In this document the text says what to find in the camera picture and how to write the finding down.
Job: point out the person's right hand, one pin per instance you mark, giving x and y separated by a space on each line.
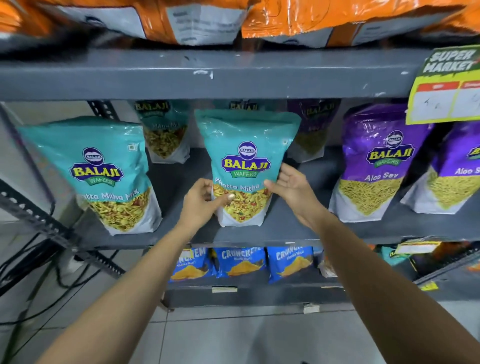
300 197

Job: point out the person's right forearm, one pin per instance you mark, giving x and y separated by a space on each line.
386 296

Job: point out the yellow-green price tag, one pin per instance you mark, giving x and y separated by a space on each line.
446 90

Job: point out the blue chips packet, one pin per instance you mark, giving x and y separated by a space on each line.
189 262
240 260
290 262

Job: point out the purple snack packet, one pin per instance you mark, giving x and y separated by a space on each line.
315 127
453 176
375 161

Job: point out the grey metal shelf rack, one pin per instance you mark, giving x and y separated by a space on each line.
225 75

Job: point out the dark orange snack packet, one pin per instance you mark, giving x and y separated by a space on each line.
446 253

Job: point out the orange snack bag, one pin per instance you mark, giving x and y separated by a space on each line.
150 15
18 15
337 15

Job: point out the small yellow shelf tag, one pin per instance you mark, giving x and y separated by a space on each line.
428 286

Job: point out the person's left hand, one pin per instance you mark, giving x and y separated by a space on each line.
197 206

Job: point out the person's left thumb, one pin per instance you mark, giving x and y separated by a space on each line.
225 200

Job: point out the teal snack mix packet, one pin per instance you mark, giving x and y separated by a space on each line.
101 168
243 105
165 131
243 150

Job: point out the small yellow price label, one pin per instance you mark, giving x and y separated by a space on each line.
416 247

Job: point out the person's right thumb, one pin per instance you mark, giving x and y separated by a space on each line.
275 187

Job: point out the white shelf label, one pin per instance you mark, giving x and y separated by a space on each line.
311 308
224 290

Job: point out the person's left forearm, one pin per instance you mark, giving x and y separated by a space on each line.
123 300

